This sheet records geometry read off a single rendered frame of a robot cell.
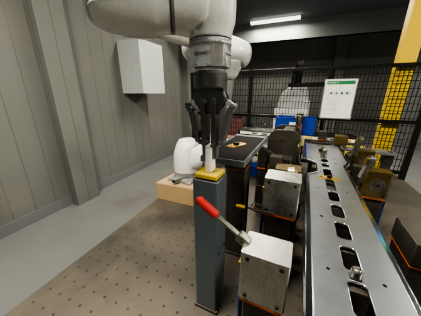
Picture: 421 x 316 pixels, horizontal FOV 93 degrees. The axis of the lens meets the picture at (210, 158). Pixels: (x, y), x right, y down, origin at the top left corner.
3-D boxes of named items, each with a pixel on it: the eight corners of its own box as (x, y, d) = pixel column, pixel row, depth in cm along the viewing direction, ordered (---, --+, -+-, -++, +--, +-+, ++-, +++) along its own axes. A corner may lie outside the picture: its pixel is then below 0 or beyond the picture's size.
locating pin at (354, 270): (360, 289, 39) (365, 273, 37) (348, 285, 39) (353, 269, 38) (358, 281, 40) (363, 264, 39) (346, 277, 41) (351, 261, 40)
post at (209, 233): (216, 315, 61) (218, 184, 47) (194, 305, 64) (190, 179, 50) (225, 293, 67) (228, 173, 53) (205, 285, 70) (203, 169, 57)
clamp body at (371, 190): (380, 249, 87) (404, 175, 76) (348, 241, 92) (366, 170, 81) (376, 239, 93) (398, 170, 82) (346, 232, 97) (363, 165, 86)
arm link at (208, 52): (222, 33, 36) (222, 68, 38) (237, 44, 44) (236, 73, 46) (180, 39, 40) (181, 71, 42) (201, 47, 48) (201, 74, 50)
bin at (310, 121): (314, 135, 156) (316, 118, 152) (274, 132, 168) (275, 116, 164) (313, 131, 171) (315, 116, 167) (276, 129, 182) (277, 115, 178)
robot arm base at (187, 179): (162, 182, 126) (161, 173, 125) (183, 173, 145) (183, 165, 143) (185, 187, 117) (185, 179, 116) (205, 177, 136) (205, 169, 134)
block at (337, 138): (338, 184, 148) (348, 136, 137) (326, 182, 151) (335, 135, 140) (336, 180, 155) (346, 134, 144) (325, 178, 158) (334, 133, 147)
